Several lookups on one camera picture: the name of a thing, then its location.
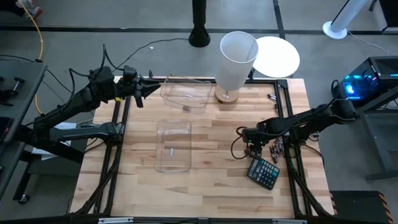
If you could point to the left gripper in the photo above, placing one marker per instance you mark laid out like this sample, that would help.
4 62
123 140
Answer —
127 89

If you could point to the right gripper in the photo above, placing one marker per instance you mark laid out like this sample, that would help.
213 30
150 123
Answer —
253 137

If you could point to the black desk calculator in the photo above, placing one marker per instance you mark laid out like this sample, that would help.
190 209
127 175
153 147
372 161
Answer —
262 173

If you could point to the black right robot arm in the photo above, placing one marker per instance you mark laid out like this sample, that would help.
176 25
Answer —
311 119

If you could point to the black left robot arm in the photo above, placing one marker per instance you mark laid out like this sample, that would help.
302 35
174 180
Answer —
77 99

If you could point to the clear plastic bin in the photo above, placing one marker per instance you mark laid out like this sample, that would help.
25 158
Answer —
164 137
174 93

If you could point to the black pole stand base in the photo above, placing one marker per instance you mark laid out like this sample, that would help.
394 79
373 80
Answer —
199 31

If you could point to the white shade wooden base lamp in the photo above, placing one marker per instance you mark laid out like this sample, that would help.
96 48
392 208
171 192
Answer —
236 71

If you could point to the white paper sheet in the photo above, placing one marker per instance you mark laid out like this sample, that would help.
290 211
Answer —
42 153
66 125

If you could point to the black box with hazard stripes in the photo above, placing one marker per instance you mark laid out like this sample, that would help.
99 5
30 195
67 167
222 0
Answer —
357 208

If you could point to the grey side table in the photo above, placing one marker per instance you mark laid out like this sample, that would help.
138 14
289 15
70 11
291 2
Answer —
31 74

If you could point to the dark grey computer stand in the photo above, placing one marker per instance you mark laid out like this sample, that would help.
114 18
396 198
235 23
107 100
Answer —
379 140

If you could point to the black clamp tool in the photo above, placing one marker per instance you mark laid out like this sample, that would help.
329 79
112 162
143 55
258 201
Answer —
14 85

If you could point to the person's shoe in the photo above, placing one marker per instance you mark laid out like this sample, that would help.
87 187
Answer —
32 12

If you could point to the black computer with coloured lights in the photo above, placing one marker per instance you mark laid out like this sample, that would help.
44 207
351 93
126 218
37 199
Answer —
379 71

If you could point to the black device with red light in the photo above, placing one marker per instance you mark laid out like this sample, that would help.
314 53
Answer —
4 127

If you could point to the white fan base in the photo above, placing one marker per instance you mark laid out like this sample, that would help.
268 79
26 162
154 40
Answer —
342 21

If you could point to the tall black cabinet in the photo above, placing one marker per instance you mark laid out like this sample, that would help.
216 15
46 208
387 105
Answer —
390 12

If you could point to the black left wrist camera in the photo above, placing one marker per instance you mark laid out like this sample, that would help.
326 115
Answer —
129 73

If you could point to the light metal clamp bracket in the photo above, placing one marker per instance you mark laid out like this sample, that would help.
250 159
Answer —
315 135

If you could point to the black aluminium table frame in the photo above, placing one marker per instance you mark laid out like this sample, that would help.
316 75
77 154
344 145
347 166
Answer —
267 81

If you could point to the silver metal bracket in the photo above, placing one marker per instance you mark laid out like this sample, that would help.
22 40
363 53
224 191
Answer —
289 221
115 220

